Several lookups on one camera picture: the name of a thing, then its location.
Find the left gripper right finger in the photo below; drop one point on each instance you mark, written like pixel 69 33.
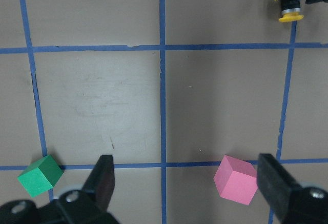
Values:
pixel 279 188

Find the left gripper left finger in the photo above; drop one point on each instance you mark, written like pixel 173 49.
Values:
pixel 100 184

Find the green cube near arm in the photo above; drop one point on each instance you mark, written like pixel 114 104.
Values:
pixel 40 176

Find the pink cube far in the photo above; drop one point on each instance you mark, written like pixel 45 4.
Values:
pixel 236 180

